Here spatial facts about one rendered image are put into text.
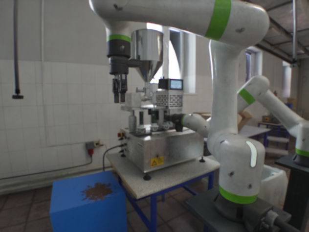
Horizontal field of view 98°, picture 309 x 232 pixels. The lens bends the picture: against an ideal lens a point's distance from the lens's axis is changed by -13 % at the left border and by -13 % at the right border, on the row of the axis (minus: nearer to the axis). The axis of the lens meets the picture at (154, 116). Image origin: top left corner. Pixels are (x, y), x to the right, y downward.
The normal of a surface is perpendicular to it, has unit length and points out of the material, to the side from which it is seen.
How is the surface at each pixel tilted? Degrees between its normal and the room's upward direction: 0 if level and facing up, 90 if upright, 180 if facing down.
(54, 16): 90
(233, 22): 117
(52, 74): 90
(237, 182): 90
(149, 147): 90
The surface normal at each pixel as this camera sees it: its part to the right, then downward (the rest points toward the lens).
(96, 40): 0.51, 0.11
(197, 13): -0.23, 0.50
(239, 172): -0.51, 0.11
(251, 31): -0.15, 0.68
